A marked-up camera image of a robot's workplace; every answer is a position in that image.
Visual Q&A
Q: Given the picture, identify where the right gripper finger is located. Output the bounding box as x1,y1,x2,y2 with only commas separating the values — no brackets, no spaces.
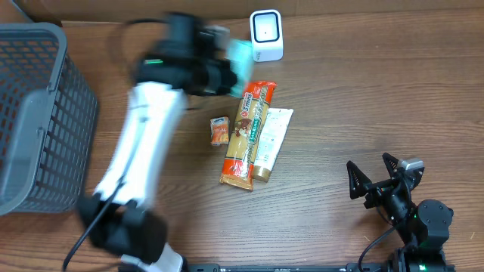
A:
382,153,399,178
346,161,372,199

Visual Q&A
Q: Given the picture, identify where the teal snack packet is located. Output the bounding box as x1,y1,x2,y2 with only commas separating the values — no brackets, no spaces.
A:
226,39,254,97

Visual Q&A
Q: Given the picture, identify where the orange small snack box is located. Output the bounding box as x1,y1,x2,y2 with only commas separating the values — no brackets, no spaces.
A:
210,116,229,146

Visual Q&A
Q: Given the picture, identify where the white cosmetic tube gold cap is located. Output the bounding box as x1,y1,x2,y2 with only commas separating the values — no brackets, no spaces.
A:
252,108,293,182

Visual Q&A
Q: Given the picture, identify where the orange spaghetti pack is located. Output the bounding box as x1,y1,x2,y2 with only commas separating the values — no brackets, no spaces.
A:
220,81,277,190

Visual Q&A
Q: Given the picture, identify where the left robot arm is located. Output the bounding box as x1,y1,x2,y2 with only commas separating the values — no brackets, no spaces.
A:
77,12,243,271

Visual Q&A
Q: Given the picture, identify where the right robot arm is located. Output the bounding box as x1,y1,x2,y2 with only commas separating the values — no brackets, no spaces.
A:
346,153,455,272

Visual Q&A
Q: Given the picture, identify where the white barcode scanner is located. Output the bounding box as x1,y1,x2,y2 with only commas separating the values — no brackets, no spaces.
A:
250,9,284,62

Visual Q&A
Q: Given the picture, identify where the grey plastic mesh basket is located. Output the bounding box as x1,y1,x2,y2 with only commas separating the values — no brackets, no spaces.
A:
1,23,99,215

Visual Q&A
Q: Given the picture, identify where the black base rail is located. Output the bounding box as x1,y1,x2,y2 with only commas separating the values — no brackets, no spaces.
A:
183,263,456,272

